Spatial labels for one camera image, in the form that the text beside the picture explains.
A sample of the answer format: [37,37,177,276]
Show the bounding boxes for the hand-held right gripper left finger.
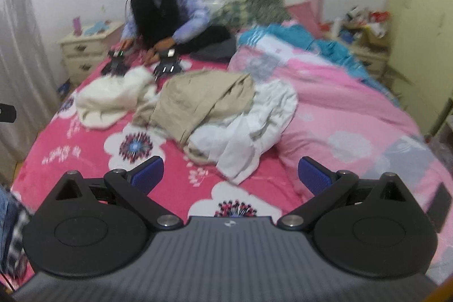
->
[48,156,184,230]

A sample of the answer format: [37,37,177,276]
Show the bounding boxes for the blue paper sheet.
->
[83,22,107,34]

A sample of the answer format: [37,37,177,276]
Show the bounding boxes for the pale yellow wardrobe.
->
[384,0,453,136]

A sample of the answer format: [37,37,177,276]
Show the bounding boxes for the white shirt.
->
[187,79,298,185]

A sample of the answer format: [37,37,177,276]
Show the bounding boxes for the pink floral blanket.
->
[10,47,305,218]

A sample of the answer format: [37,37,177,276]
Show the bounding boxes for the green plaid pillow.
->
[210,1,250,27]

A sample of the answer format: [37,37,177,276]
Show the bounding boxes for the cluttered cream nightstand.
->
[329,37,390,80]

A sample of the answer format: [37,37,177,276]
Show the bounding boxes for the light pink quilt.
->
[228,37,446,253]

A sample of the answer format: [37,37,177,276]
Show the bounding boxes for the blue denim jeans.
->
[0,187,22,274]

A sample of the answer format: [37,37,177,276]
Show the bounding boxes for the grey curtain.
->
[0,0,59,179]

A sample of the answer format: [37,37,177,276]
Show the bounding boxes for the white fluffy sweater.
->
[75,67,158,129]

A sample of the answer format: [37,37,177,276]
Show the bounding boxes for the teal striped blanket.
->
[237,24,400,104]

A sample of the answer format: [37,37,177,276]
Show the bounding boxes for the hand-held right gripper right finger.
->
[276,156,413,231]

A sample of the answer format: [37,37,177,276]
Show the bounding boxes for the cardboard box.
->
[341,19,390,48]

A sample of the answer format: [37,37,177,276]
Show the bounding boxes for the black rectangular object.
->
[426,183,452,232]

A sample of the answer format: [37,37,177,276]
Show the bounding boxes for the green floral pillow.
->
[246,0,291,25]

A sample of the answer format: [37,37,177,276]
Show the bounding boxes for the grey plaid cloth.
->
[5,208,32,283]

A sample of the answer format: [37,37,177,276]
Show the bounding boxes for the beige pants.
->
[133,70,256,164]

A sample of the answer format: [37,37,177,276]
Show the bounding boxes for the dark grey cloth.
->
[191,40,237,63]

